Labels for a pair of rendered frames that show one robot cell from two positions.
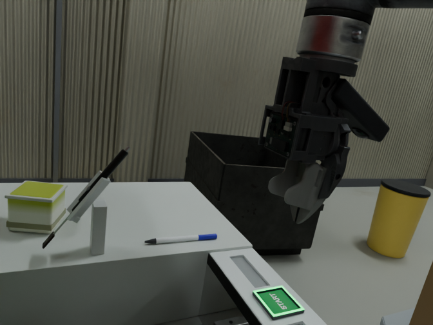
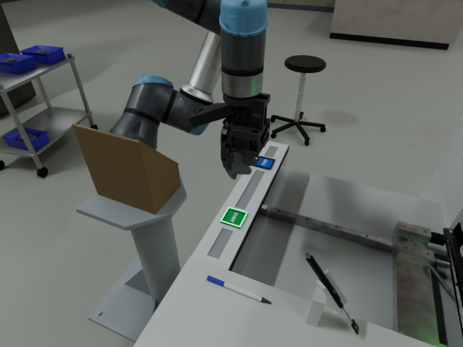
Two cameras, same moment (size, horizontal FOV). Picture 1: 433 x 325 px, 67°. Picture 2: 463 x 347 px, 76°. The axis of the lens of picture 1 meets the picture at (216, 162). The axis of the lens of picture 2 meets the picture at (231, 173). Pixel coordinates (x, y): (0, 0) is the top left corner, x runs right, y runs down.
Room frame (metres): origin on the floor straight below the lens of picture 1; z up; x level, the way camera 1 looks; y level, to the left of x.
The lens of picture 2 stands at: (0.77, 0.28, 1.53)
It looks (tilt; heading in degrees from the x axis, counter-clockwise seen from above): 38 degrees down; 230
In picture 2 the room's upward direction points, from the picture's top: straight up
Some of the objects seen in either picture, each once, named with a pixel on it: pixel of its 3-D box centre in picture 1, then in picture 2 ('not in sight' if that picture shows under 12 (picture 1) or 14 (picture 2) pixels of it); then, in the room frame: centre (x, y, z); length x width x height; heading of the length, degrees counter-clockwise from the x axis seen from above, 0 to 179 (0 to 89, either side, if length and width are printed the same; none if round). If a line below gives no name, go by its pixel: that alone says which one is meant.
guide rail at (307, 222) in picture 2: not in sight; (350, 235); (0.12, 0.06, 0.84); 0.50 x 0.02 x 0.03; 117
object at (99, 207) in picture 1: (87, 213); (328, 303); (0.47, 0.19, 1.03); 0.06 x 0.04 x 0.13; 117
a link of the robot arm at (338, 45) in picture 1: (332, 43); (242, 80); (0.41, -0.11, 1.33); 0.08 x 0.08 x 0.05
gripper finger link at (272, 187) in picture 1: (287, 186); (239, 168); (0.42, -0.10, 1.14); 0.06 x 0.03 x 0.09; 117
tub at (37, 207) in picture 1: (38, 206); not in sight; (0.53, 0.30, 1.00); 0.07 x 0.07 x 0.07; 8
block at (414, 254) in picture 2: not in sight; (415, 254); (0.10, 0.22, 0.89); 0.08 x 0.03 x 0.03; 117
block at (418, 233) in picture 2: not in sight; (413, 231); (0.03, 0.19, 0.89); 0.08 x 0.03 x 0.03; 117
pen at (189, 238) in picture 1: (182, 238); (238, 290); (0.55, 0.04, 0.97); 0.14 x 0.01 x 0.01; 116
